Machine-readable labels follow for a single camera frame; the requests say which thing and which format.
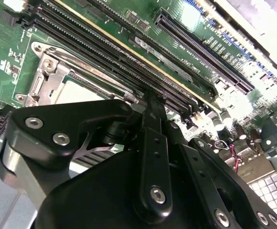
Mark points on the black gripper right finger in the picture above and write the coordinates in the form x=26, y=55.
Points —
x=200, y=171

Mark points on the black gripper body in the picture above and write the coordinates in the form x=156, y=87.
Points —
x=93, y=202

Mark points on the metal socket cover frame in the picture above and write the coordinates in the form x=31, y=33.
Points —
x=57, y=81

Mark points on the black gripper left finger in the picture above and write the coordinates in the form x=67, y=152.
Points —
x=155, y=167

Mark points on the silver square CPU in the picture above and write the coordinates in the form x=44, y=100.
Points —
x=81, y=94

